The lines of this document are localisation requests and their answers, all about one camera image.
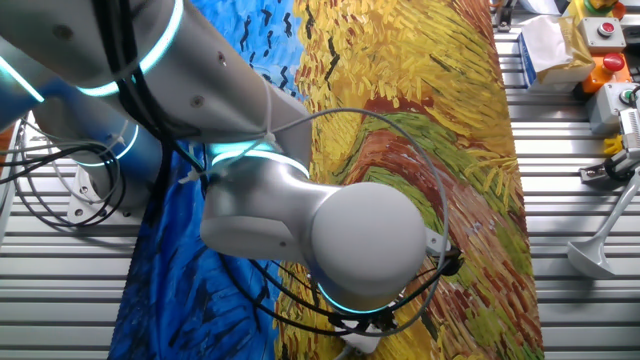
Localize grey box with red button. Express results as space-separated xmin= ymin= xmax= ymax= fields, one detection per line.
xmin=577 ymin=17 xmax=627 ymax=55

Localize black round cable connector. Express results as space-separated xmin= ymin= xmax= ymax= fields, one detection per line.
xmin=439 ymin=247 xmax=464 ymax=277

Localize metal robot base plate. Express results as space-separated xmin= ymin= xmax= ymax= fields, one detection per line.
xmin=66 ymin=167 xmax=144 ymax=227

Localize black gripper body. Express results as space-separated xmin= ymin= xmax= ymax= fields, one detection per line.
xmin=344 ymin=312 xmax=401 ymax=335

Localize black metal bracket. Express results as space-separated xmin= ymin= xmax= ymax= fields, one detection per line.
xmin=492 ymin=0 xmax=517 ymax=32

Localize white blue cardboard box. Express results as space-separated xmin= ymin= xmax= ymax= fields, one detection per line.
xmin=517 ymin=29 xmax=596 ymax=94

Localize white tissue box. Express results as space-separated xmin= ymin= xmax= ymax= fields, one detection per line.
xmin=519 ymin=14 xmax=596 ymax=71

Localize white four-socket power strip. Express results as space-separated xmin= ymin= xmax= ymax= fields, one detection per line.
xmin=343 ymin=329 xmax=385 ymax=355

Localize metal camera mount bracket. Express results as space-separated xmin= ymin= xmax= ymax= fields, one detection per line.
xmin=578 ymin=147 xmax=640 ymax=185

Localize white paper sheet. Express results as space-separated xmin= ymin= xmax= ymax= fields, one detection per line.
xmin=519 ymin=0 xmax=564 ymax=15

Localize orange emergency stop button box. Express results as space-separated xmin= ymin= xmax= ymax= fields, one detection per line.
xmin=573 ymin=52 xmax=634 ymax=97

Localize small yellow plastic piece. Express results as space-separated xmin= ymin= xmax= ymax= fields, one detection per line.
xmin=603 ymin=134 xmax=624 ymax=157

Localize thick black cable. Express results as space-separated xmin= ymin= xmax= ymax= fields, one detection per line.
xmin=214 ymin=249 xmax=441 ymax=337
xmin=92 ymin=0 xmax=464 ymax=337

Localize black base cable loops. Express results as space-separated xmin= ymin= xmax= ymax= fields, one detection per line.
xmin=0 ymin=142 xmax=127 ymax=229

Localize grey box with green button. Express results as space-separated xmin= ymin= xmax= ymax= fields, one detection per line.
xmin=585 ymin=82 xmax=640 ymax=135

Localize painted wheatfield print cloth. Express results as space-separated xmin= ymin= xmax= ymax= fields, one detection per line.
xmin=107 ymin=0 xmax=546 ymax=360

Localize yellow object with green top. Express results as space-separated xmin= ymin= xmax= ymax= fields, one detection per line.
xmin=567 ymin=0 xmax=627 ymax=21

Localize grey camera stand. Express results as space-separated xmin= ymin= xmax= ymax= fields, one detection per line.
xmin=567 ymin=169 xmax=640 ymax=280

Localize white camera with grille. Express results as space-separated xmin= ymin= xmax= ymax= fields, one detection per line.
xmin=617 ymin=107 xmax=640 ymax=151

